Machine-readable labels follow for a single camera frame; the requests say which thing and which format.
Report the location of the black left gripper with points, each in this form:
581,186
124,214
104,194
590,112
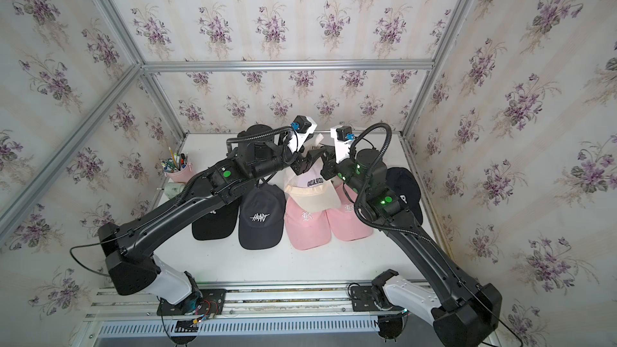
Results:
302,164

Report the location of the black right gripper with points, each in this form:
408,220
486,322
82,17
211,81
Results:
331,165

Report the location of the beige cap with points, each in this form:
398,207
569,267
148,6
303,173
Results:
310,191

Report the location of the pink cap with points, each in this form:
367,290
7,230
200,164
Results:
306,230
343,221

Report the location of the dark grey baseball cap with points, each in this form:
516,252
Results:
261,218

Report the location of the black cap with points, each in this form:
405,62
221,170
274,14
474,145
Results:
219,224
404,184

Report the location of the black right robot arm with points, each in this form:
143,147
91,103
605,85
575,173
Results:
461,311

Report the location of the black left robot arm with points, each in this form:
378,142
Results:
255,153

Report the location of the pink pen cup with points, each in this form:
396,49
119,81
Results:
178,167

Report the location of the green tape dispenser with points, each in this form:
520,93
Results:
173,189

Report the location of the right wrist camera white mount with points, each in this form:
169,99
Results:
343,139

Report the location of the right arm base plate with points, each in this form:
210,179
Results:
364,300

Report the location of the aluminium rail frame front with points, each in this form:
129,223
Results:
250,310

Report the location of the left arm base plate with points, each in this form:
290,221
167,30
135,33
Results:
209,302

